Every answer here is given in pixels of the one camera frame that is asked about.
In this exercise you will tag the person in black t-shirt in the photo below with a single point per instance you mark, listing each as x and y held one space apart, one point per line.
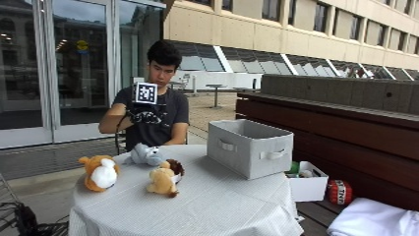
171 109

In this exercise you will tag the white cube with black markers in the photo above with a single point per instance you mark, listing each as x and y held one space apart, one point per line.
147 93

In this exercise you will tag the grey plush toy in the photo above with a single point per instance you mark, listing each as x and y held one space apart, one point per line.
144 154

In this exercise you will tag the tan plush toy brown mane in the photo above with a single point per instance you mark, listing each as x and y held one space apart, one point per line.
163 179

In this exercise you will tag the orange and white plush toy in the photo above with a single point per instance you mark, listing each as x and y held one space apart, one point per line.
102 173

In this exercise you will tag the grey fabric storage box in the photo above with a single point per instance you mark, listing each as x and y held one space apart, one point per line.
249 154

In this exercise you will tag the yellow door sticker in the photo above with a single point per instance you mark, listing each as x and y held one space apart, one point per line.
83 46

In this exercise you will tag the white striped tablecloth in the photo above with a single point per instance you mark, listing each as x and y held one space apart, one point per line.
205 206

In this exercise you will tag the green toy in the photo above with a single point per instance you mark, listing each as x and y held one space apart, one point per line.
294 167

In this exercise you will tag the white open box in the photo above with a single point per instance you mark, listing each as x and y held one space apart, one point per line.
309 188

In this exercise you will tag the dark wooden bench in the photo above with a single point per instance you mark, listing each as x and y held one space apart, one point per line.
349 144

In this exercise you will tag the red plush toy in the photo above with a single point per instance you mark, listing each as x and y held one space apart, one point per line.
340 192

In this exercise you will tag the white folded cloth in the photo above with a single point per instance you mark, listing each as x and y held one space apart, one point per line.
376 219

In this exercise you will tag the round pedestal table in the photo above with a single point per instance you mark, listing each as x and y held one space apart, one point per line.
216 95

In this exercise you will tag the glass door with white frame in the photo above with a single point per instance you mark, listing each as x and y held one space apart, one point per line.
79 82

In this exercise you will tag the grey planter wall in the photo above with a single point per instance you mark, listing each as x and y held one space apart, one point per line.
341 93

